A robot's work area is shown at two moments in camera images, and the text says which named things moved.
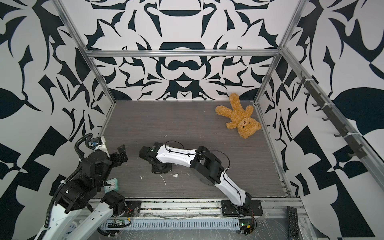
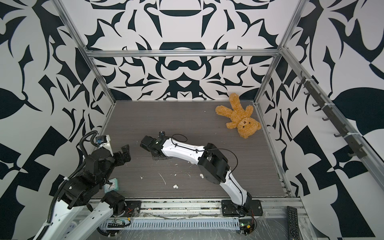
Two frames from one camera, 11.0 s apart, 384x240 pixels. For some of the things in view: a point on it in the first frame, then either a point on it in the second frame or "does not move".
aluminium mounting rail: [208, 208] does not move
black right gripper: [167, 169] -> [155, 158]
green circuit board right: [246, 228] does not move
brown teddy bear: [247, 126] does not move
